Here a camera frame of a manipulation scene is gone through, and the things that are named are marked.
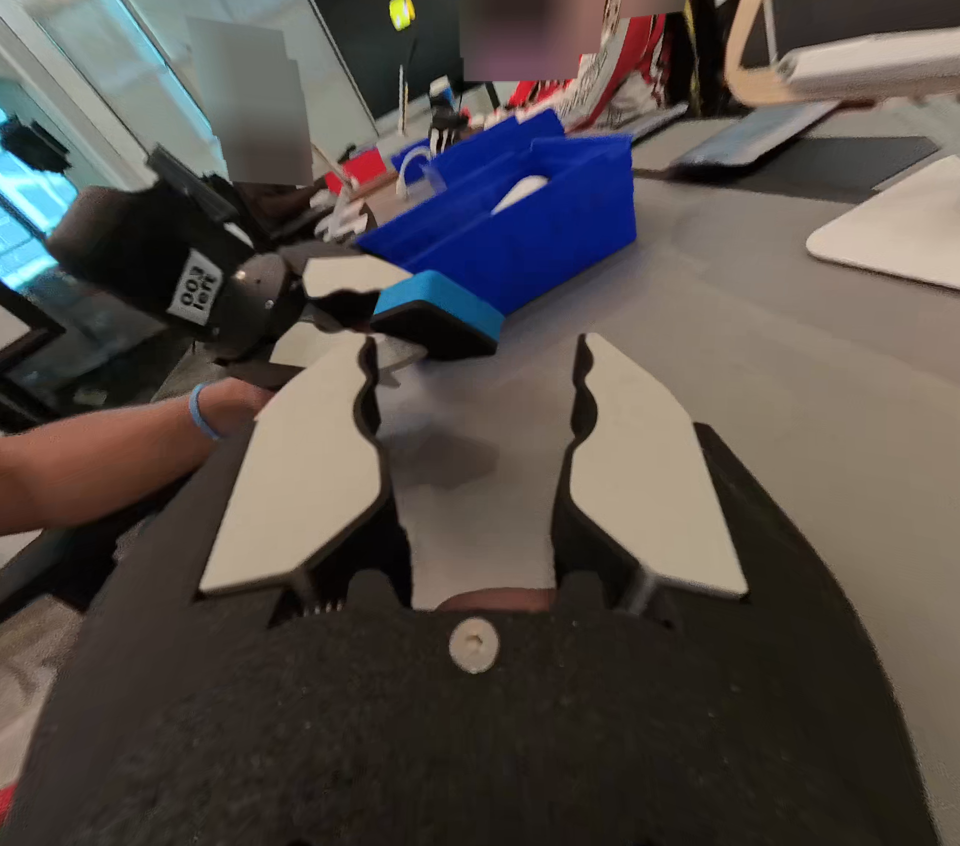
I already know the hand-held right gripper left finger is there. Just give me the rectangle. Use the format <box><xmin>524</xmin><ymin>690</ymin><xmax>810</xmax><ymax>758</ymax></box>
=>
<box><xmin>198</xmin><ymin>336</ymin><xmax>391</xmax><ymax>598</ymax></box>

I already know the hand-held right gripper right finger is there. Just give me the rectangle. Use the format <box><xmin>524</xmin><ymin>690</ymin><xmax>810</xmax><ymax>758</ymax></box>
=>
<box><xmin>553</xmin><ymin>333</ymin><xmax>750</xmax><ymax>599</ymax></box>

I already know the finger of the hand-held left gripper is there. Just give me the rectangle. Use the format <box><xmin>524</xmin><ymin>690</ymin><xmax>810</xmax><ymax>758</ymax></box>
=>
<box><xmin>300</xmin><ymin>255</ymin><xmax>415</xmax><ymax>303</ymax></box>
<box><xmin>268</xmin><ymin>319</ymin><xmax>430</xmax><ymax>388</ymax></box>

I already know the blue black whiteboard eraser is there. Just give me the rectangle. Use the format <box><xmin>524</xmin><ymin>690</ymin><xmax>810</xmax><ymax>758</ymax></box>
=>
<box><xmin>369</xmin><ymin>270</ymin><xmax>506</xmax><ymax>361</ymax></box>

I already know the blue plastic bin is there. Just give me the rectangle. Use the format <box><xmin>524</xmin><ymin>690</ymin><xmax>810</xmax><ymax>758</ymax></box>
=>
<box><xmin>429</xmin><ymin>108</ymin><xmax>567</xmax><ymax>184</ymax></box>
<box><xmin>354</xmin><ymin>133</ymin><xmax>640</xmax><ymax>319</ymax></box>

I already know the person's left forearm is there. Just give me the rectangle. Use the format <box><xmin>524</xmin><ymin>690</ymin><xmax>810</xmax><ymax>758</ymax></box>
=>
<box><xmin>0</xmin><ymin>388</ymin><xmax>211</xmax><ymax>535</ymax></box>

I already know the blue wristband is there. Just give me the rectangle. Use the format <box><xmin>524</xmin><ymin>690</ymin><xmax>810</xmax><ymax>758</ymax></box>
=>
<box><xmin>187</xmin><ymin>381</ymin><xmax>225</xmax><ymax>443</ymax></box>

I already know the black office chair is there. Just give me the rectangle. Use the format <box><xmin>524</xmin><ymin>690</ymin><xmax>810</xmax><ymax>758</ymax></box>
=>
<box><xmin>144</xmin><ymin>143</ymin><xmax>252</xmax><ymax>226</ymax></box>

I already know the white device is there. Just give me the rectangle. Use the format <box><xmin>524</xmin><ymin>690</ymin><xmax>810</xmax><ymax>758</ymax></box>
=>
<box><xmin>489</xmin><ymin>175</ymin><xmax>554</xmax><ymax>217</ymax></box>

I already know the dark grey flat case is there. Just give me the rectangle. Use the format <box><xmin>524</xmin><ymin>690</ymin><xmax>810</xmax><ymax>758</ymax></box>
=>
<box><xmin>630</xmin><ymin>103</ymin><xmax>691</xmax><ymax>145</ymax></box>

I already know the dark flat mat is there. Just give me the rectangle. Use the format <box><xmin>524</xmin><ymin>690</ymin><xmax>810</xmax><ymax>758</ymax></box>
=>
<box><xmin>666</xmin><ymin>102</ymin><xmax>843</xmax><ymax>177</ymax></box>

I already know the white cable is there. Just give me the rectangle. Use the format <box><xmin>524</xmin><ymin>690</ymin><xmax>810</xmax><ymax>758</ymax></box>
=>
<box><xmin>394</xmin><ymin>147</ymin><xmax>450</xmax><ymax>199</ymax></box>

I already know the small action camera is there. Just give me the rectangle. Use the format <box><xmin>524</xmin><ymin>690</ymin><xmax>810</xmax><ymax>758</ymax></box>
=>
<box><xmin>426</xmin><ymin>75</ymin><xmax>470</xmax><ymax>151</ymax></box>

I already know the black wall screen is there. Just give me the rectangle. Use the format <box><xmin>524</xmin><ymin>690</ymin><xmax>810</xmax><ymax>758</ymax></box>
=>
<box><xmin>304</xmin><ymin>0</ymin><xmax>468</xmax><ymax>121</ymax></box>

